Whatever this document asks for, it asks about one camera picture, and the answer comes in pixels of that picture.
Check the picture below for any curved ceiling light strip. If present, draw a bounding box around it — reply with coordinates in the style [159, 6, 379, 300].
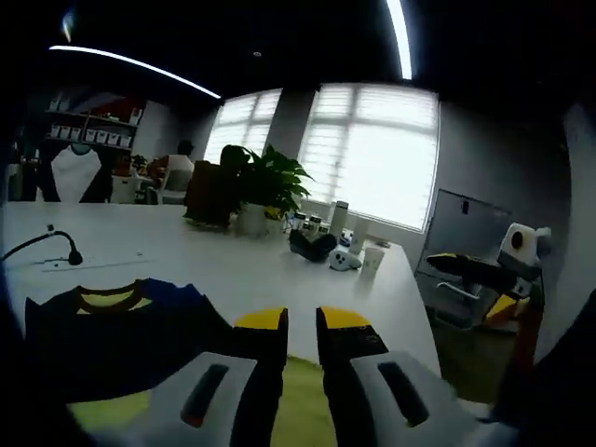
[386, 0, 413, 80]

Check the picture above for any white office chair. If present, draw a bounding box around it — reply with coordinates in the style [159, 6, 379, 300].
[157, 168, 193, 205]
[413, 269, 494, 332]

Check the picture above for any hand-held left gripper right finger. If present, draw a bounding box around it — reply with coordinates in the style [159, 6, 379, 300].
[316, 305, 494, 447]

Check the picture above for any black power cable with plug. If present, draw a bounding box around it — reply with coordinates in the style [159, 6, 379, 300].
[2, 230, 85, 267]

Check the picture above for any white hand controller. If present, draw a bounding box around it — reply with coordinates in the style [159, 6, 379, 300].
[328, 249, 363, 272]

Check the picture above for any white and black raglan shirt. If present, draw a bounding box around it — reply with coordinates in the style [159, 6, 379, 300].
[35, 142, 113, 204]

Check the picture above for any straight ceiling light strip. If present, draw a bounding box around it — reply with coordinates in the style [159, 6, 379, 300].
[48, 45, 223, 100]

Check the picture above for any shelf with white bins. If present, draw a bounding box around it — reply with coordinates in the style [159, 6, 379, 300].
[44, 95, 143, 150]

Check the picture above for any short white bottle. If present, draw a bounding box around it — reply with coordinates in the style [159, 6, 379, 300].
[349, 218, 372, 255]

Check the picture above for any cluster of small jars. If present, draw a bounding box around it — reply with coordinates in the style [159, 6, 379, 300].
[283, 210, 332, 234]

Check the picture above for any bright window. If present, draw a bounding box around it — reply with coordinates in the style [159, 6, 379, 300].
[297, 82, 441, 233]
[204, 88, 283, 164]

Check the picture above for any brown paper bag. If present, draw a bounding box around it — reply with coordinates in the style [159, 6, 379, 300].
[183, 160, 234, 229]

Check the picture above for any green potted plant white pot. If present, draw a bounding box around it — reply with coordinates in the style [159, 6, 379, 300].
[232, 143, 316, 238]

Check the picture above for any white paper cup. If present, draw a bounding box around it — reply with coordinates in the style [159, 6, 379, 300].
[362, 246, 386, 277]

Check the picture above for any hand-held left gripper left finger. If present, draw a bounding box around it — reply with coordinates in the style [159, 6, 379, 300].
[134, 305, 290, 447]

